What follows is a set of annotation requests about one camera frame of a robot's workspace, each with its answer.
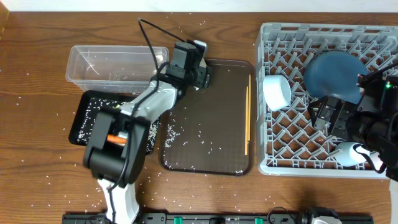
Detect pink cup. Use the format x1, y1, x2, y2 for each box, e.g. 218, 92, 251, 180
369, 152, 384, 172

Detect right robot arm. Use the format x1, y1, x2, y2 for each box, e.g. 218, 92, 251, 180
308, 73, 397, 181

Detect orange carrot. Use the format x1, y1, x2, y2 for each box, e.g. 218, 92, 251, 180
106, 134, 127, 145

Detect dark blue plate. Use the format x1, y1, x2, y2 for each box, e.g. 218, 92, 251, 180
303, 51, 369, 104

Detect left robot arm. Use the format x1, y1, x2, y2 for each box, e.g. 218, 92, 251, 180
83, 40, 211, 223

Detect black plastic bin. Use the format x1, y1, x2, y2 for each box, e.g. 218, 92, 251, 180
68, 90, 160, 155

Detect dark brown serving tray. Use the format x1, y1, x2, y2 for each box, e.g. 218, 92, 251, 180
158, 59, 255, 177

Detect grey dishwasher rack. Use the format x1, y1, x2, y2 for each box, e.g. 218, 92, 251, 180
255, 22, 397, 179

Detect small blue cup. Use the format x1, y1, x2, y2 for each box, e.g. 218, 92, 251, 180
334, 142, 370, 167

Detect light blue rice bowl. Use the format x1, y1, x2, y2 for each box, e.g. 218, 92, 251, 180
263, 75, 292, 111

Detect clear plastic bin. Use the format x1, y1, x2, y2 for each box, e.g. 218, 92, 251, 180
65, 45, 169, 94

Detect wooden chopstick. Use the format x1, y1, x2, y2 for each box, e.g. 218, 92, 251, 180
246, 74, 251, 142
244, 86, 249, 156

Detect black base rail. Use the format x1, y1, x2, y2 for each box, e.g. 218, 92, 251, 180
61, 203, 374, 224

